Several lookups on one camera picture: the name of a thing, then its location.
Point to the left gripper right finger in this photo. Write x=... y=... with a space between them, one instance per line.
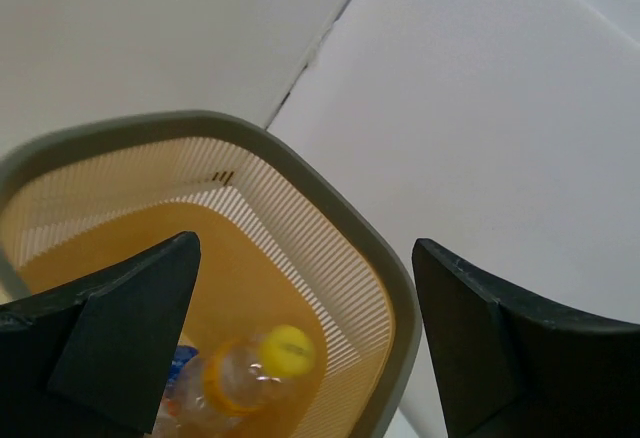
x=511 y=363

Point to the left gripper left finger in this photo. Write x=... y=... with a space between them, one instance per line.
x=91 y=358

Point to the clear bottle blue label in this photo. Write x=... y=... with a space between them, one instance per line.
x=182 y=355

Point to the clear bottle red-blue label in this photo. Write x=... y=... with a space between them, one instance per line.
x=172 y=413

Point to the clear bottle orange label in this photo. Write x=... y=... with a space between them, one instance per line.
x=217 y=392

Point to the orange mesh waste bin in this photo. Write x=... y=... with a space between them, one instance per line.
x=278 y=246

